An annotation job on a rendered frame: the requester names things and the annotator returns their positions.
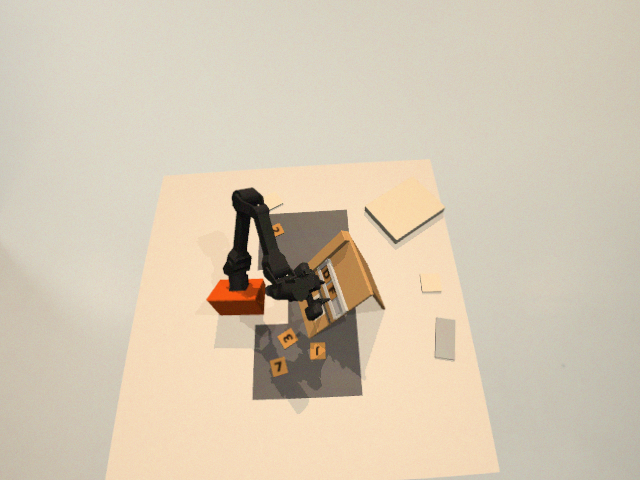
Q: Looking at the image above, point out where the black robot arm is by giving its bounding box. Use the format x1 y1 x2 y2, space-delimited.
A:
223 187 321 301

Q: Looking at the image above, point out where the cream paper ticket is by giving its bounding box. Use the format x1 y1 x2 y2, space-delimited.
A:
313 293 326 321

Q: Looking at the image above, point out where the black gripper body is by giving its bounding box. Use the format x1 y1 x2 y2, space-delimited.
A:
293 263 323 321

